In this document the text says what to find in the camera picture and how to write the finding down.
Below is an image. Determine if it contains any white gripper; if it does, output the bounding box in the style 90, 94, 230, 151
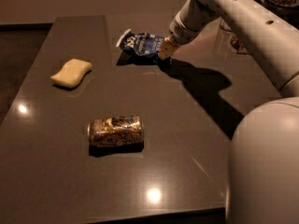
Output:
158, 13, 201, 61

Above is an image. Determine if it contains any blue chip bag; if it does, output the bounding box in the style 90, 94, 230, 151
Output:
116, 29, 164, 59

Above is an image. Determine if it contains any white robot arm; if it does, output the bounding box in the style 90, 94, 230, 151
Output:
159, 0, 299, 224

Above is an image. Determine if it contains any yellow sponge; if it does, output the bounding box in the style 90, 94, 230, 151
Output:
50, 59, 93, 89

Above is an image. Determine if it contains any black-lidded snack jar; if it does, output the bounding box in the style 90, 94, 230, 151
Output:
230, 35, 249, 55

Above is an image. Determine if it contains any gold soda can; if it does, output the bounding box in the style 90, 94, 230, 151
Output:
87, 116, 144, 148

